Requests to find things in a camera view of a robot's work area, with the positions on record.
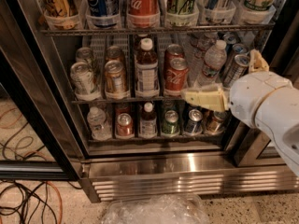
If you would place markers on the stainless steel fridge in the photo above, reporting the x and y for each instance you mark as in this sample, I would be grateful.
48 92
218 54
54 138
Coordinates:
122 170

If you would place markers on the glass fridge door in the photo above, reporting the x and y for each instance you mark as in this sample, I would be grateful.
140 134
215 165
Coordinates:
281 51
28 148

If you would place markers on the yellow orange can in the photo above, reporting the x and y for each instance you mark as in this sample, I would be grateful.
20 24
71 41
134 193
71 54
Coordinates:
61 8

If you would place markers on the red coca-cola can top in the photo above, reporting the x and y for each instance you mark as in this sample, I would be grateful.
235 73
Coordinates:
142 13

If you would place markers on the red coke can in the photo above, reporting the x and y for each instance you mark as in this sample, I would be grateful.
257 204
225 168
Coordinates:
173 51
176 74

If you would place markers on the orange gold can front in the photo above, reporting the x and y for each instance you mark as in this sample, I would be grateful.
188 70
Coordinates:
115 77

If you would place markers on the clear water bottle bottom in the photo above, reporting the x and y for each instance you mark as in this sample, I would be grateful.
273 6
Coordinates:
99 124

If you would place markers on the silver blue can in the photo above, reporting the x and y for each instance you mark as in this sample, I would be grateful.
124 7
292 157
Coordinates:
231 38
236 49
237 69

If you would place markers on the red coke can front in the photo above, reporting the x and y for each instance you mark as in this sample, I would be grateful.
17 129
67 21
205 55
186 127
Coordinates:
176 74

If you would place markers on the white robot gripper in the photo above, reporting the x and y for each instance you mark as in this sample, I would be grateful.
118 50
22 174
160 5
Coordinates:
250 96

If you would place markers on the clear plastic bag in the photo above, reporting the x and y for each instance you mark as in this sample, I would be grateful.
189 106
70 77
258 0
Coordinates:
160 209

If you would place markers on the top wire shelf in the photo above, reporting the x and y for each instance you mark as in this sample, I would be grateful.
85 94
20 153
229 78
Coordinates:
161 30

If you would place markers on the red coke can rear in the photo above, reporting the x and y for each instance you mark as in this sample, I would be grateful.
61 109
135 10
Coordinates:
173 51

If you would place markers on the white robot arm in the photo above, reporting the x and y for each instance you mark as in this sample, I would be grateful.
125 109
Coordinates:
278 118

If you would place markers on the glass fridge door right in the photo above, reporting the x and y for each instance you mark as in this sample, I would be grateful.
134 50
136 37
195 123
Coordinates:
281 51

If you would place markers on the silver blue can rear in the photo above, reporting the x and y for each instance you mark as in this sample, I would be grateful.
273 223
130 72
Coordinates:
231 38

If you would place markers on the brown tea bottle middle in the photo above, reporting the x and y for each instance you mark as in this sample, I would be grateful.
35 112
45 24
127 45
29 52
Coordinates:
146 65

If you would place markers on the glass fridge door left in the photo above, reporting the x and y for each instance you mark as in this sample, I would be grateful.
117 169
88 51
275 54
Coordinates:
28 148

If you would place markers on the silver blue can front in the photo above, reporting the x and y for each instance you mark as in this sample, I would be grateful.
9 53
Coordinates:
237 69

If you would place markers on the green can bottom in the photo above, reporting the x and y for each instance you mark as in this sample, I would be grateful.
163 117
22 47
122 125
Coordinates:
170 122

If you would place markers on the brown tea bottle bottom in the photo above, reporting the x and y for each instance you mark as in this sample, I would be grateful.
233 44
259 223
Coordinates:
148 121

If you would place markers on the wire shelf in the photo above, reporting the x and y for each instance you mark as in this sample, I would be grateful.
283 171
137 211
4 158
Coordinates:
160 139
161 30
129 100

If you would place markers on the red orange can bottom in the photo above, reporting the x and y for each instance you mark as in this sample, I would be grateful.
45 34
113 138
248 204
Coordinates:
124 125

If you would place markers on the orange gold can rear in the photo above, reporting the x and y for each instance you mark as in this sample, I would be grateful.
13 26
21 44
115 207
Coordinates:
115 53

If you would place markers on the middle wire shelf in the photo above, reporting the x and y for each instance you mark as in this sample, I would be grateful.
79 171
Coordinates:
129 100

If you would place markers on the silver can rear left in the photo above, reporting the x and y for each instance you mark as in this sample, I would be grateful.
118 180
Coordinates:
85 54

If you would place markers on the gold brown can bottom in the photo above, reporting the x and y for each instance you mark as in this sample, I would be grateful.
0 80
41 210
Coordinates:
215 122

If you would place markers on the brown tea bottle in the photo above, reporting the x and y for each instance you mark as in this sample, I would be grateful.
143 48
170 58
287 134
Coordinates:
146 65
148 121

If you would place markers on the blue pepsi can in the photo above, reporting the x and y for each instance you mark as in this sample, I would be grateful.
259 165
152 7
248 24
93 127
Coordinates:
102 0

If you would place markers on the orange gold can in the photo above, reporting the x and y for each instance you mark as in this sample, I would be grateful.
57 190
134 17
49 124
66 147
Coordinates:
115 77
115 53

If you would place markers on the silver blue can middle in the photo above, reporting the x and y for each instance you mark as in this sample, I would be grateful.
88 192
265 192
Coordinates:
236 49

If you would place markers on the silver can front left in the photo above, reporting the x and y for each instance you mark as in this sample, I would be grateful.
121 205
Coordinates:
82 76

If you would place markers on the bottom wire shelf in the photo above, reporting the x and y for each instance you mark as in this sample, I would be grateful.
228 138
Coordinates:
160 139

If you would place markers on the clear water bottle front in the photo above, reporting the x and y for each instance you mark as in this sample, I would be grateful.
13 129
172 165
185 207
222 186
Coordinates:
214 59

